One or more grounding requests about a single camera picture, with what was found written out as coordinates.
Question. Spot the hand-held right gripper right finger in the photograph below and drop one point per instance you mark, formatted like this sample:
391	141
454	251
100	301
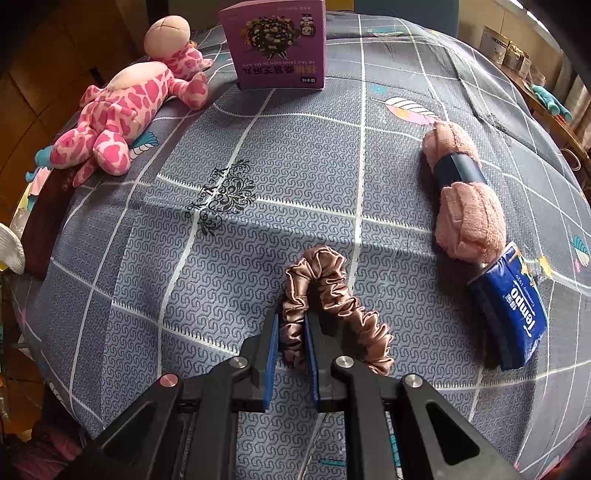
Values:
310	364

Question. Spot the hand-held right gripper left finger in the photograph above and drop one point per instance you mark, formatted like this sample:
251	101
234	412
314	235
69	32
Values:
271	360

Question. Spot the pink satin scrunchie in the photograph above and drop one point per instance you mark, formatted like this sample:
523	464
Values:
323	263

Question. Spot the blue tissue pack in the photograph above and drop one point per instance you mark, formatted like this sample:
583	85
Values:
512	314

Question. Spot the pink towel blue band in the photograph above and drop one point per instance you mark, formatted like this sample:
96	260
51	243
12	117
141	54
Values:
471	207

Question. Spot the pink spotted giraffe plush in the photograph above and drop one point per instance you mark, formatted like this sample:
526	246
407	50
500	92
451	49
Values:
124	106

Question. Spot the purple cardboard box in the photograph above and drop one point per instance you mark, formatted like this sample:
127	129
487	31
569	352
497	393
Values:
277	46

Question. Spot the grey checked printed blanket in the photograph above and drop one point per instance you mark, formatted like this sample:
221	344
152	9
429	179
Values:
231	277

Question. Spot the white fluffy object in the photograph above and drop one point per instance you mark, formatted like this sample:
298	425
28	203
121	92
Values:
11	249

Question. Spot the wooden side table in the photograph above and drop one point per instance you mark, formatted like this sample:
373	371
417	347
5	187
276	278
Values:
572	138

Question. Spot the blue and yellow headboard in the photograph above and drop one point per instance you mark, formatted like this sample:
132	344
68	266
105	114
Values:
406	11

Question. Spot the gold packaging box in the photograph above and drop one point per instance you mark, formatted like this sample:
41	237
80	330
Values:
515	55

